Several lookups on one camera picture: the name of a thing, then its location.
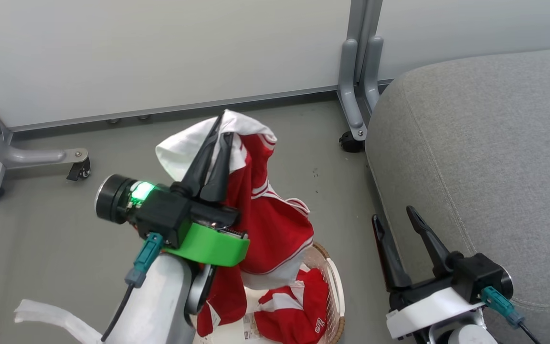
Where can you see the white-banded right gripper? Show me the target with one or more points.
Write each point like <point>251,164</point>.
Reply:
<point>428,310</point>

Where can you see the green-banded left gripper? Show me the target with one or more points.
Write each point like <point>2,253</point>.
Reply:
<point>208,248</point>

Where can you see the red and white jersey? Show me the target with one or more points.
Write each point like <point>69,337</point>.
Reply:
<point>275,229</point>

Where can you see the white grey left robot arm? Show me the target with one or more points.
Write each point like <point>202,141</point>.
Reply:
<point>155,306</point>

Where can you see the cream perforated laundry basket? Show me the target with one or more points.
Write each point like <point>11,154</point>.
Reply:
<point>334,291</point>

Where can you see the small grey partition stud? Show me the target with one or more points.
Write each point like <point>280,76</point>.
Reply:
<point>143,117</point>
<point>112,121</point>

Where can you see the black round caster wheel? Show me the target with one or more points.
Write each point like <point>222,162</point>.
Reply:
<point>351,142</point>

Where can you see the grey fabric sofa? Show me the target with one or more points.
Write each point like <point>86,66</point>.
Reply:
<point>485,153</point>

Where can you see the black caster with brake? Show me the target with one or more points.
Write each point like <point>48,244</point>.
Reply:
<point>80,169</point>

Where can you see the printed label sticker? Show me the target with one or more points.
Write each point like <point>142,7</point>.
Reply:
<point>251,327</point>

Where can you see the grey double partition leg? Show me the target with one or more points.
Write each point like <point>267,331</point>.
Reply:
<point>351,81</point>

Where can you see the grey single partition leg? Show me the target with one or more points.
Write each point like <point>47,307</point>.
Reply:
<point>26,155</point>

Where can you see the white fabric strip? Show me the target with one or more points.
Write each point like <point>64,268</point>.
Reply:
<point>50,315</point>

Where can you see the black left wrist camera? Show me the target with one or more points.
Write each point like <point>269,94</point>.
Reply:
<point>160,212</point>

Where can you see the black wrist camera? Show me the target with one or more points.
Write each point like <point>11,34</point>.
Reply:
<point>478,277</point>
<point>160,212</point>

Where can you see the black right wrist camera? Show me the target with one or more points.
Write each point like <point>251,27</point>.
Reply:
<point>478,277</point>

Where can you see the grey partition bottom rail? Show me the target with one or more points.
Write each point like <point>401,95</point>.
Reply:
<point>160,111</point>

